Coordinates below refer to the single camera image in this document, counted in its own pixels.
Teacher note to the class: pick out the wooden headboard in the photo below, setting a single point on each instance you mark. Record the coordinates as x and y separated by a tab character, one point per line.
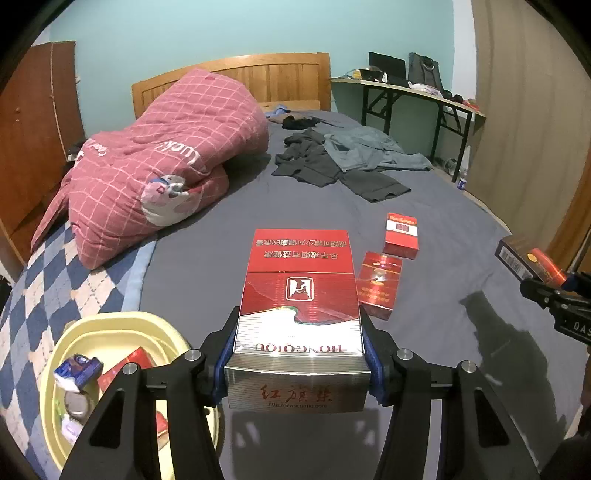
286	83

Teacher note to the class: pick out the red cigarette pack white label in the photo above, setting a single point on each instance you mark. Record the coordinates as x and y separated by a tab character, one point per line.
400	244

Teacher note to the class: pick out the black laptop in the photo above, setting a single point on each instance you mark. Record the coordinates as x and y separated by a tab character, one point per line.
388	64

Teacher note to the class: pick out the dark grey bag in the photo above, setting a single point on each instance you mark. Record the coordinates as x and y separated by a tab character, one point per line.
422	69

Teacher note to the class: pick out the pink checked quilt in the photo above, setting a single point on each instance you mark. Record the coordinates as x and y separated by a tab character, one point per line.
138	175

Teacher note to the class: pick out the plastic bottle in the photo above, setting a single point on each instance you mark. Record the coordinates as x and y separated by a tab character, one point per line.
461	181

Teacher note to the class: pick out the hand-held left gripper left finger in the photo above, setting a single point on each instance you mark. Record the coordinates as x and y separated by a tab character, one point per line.
221	369

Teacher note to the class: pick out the grey tape roll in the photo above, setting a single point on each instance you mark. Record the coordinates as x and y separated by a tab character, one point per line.
69	401

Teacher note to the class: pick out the glass jar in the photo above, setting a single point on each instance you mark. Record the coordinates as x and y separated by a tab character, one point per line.
451	165

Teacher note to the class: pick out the grey bed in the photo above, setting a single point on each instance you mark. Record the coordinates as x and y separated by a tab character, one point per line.
461	369

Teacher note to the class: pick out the grey jacket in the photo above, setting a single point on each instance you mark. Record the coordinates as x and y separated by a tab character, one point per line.
364	147

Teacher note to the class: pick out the blue tissue packet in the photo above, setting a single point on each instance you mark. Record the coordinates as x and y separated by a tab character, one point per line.
76	369

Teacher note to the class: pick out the blue cloth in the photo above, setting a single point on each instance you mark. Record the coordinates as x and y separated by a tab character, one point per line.
279	110

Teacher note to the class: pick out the dark red cigarette box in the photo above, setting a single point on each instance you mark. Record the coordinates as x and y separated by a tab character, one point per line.
517	258

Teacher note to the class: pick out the dark shorts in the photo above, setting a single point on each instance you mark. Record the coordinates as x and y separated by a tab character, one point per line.
374	184

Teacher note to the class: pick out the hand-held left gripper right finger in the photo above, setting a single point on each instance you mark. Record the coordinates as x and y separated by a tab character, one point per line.
375	369

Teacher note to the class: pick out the dark shirt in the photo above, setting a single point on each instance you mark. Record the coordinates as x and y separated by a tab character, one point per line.
309	161

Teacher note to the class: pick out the black small garment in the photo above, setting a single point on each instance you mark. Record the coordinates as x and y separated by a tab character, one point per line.
298	123

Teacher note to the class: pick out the wooden wardrobe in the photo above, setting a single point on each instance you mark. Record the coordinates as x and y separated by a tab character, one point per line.
32	138

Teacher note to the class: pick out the blue white checkered blanket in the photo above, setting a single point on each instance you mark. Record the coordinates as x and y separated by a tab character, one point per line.
46	286

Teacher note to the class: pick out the red cigarette pack yellow text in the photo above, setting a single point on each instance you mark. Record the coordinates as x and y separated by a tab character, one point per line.
378	295

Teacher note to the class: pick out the wooden door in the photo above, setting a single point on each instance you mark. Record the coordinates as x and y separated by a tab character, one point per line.
572	221

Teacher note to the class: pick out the folding desk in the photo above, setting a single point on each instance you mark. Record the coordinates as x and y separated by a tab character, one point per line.
461	107

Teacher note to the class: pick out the white plastic bag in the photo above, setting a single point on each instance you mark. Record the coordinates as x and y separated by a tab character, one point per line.
422	86

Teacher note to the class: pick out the red silver cigarette carton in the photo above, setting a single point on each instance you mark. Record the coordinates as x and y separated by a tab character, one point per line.
300	300

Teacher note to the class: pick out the small red box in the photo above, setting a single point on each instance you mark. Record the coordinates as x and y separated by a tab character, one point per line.
472	103

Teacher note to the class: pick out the dark object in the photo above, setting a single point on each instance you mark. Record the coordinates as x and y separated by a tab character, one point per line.
455	97

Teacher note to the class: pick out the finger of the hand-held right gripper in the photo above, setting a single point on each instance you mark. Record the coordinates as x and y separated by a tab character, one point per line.
584	286
538	290

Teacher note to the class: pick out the yellow plastic basin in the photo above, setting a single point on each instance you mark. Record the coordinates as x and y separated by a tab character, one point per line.
115	327

